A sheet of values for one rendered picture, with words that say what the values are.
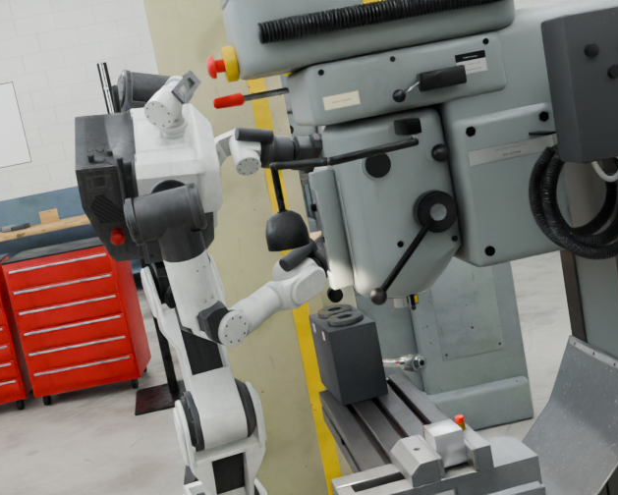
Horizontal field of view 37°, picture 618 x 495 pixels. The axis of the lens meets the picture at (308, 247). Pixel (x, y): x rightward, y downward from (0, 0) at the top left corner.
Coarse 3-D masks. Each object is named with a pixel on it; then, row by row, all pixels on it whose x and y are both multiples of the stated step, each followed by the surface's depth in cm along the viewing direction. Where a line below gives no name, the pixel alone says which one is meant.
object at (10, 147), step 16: (0, 96) 1006; (16, 96) 1009; (0, 112) 1009; (16, 112) 1011; (0, 128) 1011; (16, 128) 1013; (0, 144) 1013; (16, 144) 1016; (0, 160) 1015; (16, 160) 1018
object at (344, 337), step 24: (336, 312) 232; (360, 312) 227; (312, 336) 240; (336, 336) 220; (360, 336) 221; (336, 360) 221; (360, 360) 222; (336, 384) 224; (360, 384) 223; (384, 384) 224
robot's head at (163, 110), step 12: (168, 84) 194; (156, 96) 189; (168, 96) 189; (192, 96) 196; (144, 108) 189; (156, 108) 188; (168, 108) 187; (180, 108) 191; (156, 120) 190; (168, 120) 189; (180, 120) 195
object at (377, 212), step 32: (352, 128) 154; (384, 128) 153; (384, 160) 153; (416, 160) 155; (352, 192) 156; (384, 192) 155; (416, 192) 156; (448, 192) 157; (352, 224) 158; (384, 224) 155; (416, 224) 156; (352, 256) 161; (384, 256) 156; (416, 256) 157; (448, 256) 159; (416, 288) 161
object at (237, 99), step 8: (280, 88) 169; (288, 88) 169; (224, 96) 167; (232, 96) 167; (240, 96) 167; (248, 96) 168; (256, 96) 168; (264, 96) 168; (216, 104) 167; (224, 104) 167; (232, 104) 167; (240, 104) 168
